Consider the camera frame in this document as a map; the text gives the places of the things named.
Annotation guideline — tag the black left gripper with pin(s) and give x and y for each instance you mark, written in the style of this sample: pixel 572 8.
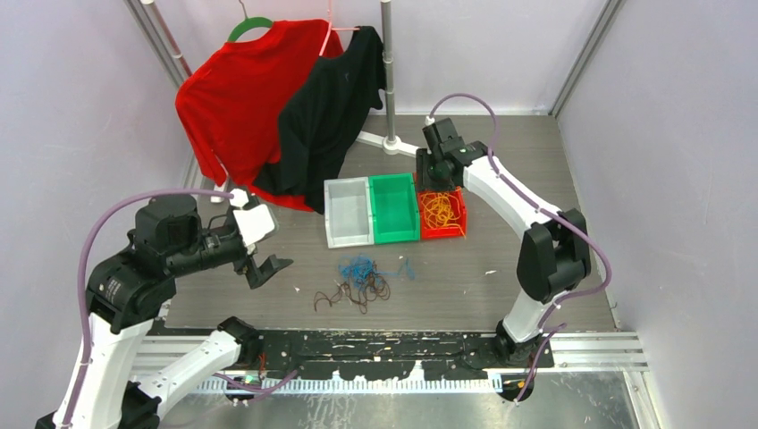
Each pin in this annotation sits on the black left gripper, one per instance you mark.
pixel 260 273

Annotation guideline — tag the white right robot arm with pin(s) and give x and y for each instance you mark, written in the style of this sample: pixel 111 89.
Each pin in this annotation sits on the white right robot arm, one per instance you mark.
pixel 553 258

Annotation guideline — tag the white clothes rack stand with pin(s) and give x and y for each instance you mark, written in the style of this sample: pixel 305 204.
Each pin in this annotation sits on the white clothes rack stand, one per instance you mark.
pixel 391 143

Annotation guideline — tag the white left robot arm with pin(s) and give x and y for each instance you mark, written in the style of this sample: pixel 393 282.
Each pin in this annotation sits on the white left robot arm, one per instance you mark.
pixel 122 296

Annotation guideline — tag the green plastic bin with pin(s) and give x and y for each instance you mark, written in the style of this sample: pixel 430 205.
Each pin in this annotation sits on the green plastic bin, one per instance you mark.
pixel 395 209

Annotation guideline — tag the black shirt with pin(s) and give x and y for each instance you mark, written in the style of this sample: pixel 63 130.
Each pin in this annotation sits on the black shirt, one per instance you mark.
pixel 322 121

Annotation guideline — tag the pink clothes hanger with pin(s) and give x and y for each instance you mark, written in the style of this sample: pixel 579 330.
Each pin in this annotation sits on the pink clothes hanger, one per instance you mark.
pixel 331 29

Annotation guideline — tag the white plastic bin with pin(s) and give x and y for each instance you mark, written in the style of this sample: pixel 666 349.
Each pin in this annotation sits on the white plastic bin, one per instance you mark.
pixel 348 215

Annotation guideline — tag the green clothes hanger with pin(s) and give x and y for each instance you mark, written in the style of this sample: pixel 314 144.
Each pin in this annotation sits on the green clothes hanger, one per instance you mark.
pixel 248 23

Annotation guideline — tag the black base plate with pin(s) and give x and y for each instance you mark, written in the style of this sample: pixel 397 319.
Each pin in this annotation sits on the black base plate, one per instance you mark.
pixel 379 356

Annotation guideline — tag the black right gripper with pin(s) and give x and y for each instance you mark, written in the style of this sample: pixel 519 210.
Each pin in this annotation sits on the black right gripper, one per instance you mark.
pixel 425 181

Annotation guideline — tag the red shirt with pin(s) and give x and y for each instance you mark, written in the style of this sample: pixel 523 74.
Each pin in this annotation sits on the red shirt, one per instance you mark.
pixel 230 105

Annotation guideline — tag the red plastic bin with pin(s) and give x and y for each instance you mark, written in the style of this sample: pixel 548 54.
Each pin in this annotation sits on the red plastic bin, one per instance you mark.
pixel 442 214

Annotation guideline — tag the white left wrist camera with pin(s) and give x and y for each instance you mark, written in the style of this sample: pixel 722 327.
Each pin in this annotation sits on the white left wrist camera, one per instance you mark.
pixel 254 225

